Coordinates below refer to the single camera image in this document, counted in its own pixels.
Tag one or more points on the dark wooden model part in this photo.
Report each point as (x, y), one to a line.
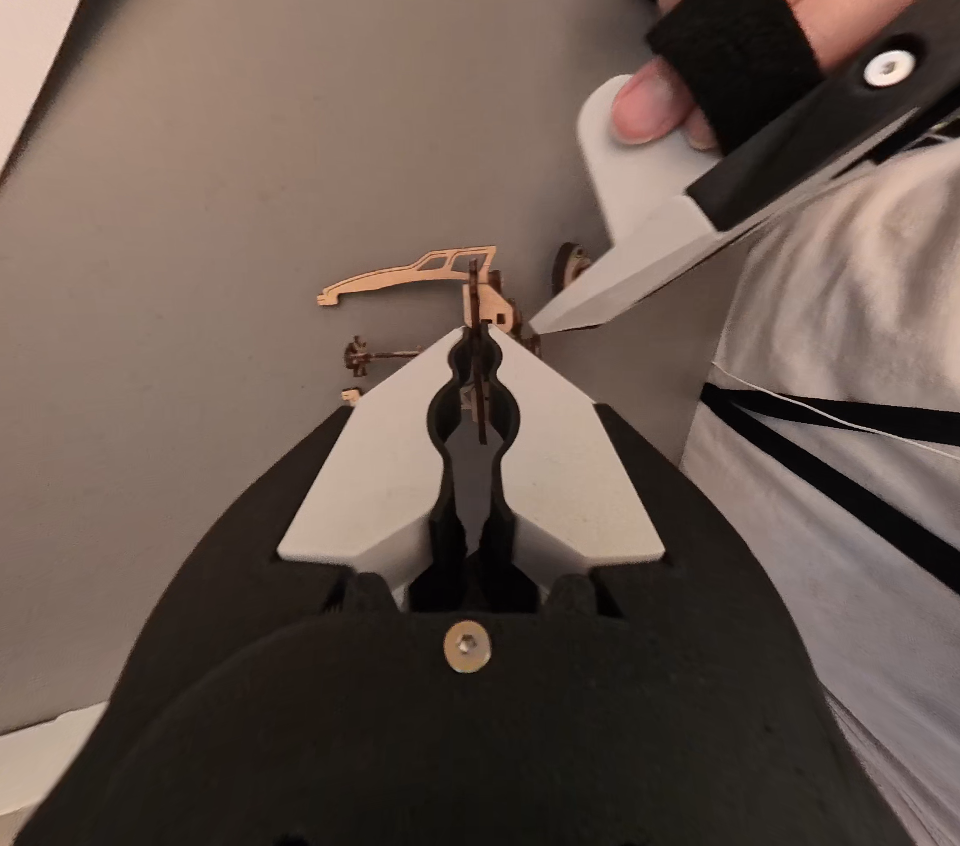
(480, 411)

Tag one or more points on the round wooden disc part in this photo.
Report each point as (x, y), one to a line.
(570, 269)

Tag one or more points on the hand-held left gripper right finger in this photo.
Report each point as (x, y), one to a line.
(585, 486)

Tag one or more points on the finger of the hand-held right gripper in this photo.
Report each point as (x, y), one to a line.
(637, 269)

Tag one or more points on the white cardboard box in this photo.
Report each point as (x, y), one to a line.
(37, 786)

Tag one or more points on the wooden crossbow model assembly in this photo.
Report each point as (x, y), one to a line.
(491, 306)

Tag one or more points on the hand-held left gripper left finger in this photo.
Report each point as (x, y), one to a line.
(360, 486)

